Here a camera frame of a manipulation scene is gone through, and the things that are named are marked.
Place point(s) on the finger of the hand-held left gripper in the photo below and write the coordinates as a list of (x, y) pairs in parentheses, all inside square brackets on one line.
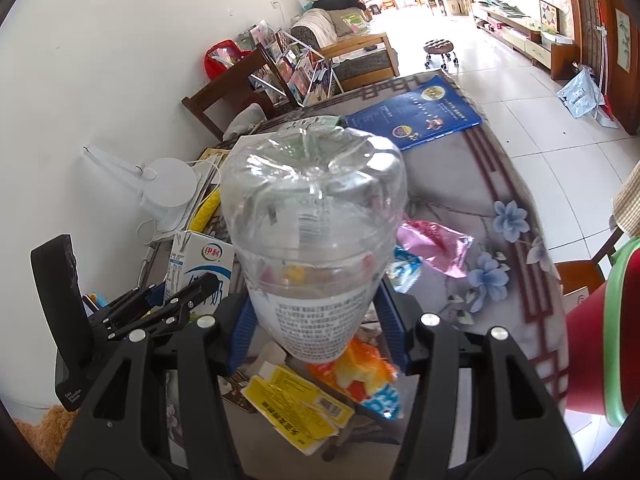
[(154, 293), (190, 300)]

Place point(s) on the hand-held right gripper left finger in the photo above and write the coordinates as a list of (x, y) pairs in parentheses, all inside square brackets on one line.
[(242, 332)]

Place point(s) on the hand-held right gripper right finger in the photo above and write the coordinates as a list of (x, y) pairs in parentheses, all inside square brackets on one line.
[(392, 330)]

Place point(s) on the white blue milk carton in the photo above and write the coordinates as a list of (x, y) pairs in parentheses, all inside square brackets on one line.
[(200, 260)]

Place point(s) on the orange snack bag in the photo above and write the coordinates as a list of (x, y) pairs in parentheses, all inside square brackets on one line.
[(360, 375)]

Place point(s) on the clear plastic bottle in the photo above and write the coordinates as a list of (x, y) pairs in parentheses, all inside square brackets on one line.
[(310, 220)]

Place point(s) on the red bin with green rim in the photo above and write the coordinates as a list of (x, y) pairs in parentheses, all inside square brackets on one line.
[(590, 350)]

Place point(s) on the person's left forearm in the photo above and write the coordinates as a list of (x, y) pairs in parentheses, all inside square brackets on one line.
[(45, 435)]

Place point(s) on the blue white snack wrapper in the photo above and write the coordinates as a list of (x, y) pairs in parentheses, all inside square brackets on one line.
[(404, 270)]

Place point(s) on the yellow flattened carton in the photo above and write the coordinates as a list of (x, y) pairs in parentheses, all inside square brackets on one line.
[(295, 405)]

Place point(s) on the yellow ridged stick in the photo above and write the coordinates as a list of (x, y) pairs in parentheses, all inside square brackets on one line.
[(205, 210)]

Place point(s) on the pink foil wrapper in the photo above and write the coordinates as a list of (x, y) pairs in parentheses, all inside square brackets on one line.
[(435, 245)]

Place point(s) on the white desk lamp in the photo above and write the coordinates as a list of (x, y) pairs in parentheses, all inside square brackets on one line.
[(167, 180)]

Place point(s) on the white plastic bag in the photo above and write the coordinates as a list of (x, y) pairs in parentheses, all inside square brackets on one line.
[(245, 120)]

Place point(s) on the brown wooden chair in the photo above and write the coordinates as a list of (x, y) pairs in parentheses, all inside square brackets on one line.
[(582, 275)]

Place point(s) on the dark wooden chair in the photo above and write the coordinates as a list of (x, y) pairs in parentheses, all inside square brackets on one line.
[(220, 95)]

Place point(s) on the green book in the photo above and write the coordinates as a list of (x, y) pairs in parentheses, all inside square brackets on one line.
[(327, 121)]

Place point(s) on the blue book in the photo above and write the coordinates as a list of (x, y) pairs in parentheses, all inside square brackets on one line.
[(415, 110)]

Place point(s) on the red bag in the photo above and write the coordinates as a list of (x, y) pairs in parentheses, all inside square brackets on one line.
[(222, 60)]

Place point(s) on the magazine rack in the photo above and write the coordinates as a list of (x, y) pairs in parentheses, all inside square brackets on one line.
[(295, 70)]

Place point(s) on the checkered cloth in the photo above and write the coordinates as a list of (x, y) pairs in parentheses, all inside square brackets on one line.
[(627, 200)]

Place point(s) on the wooden sofa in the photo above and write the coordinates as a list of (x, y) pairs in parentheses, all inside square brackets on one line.
[(350, 50)]

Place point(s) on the round tufted stool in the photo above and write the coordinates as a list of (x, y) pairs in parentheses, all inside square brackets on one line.
[(440, 49)]

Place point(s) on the blue plastic bag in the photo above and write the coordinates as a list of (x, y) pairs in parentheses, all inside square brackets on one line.
[(577, 95)]

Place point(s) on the low cabinet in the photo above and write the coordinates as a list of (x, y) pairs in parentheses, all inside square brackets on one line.
[(525, 40)]

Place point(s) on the wooden coffee table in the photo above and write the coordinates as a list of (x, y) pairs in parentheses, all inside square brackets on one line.
[(452, 4)]

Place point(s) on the colourful triangle framed picture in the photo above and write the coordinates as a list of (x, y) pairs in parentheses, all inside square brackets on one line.
[(550, 17)]

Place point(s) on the bamboo wall picture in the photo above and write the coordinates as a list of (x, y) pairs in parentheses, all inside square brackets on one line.
[(623, 40)]

